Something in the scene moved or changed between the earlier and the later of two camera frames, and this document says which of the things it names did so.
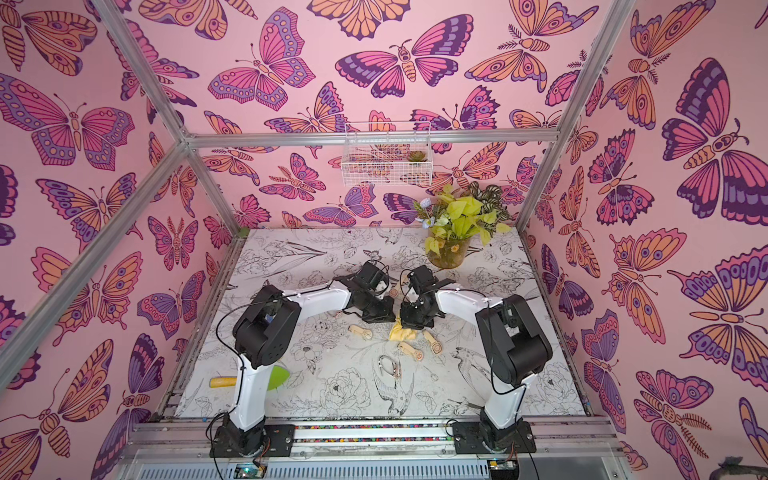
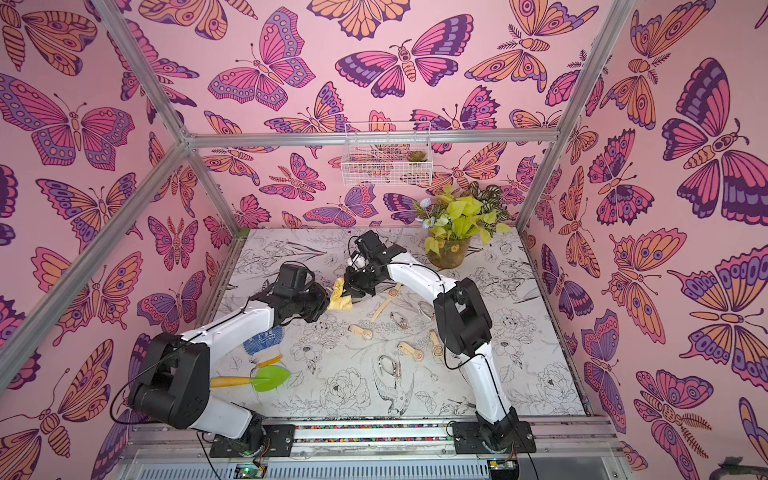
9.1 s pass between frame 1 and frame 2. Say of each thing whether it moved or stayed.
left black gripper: moved
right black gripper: moved
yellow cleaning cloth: moved
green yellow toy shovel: stayed
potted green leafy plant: stayed
